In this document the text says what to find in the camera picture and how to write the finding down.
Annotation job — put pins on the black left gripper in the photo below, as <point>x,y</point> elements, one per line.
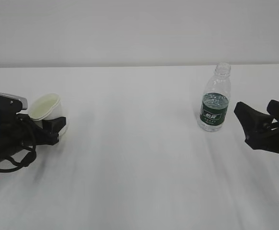
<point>17,129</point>

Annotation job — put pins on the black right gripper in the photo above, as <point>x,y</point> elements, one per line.
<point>255,126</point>

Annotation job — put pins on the white paper cup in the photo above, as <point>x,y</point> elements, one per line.
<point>48,107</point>

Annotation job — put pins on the clear green-label water bottle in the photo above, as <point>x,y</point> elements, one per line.
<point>215,99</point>

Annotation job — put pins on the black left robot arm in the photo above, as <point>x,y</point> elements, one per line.
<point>13,158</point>

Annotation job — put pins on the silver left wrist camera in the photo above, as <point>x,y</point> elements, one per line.
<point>12,103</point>

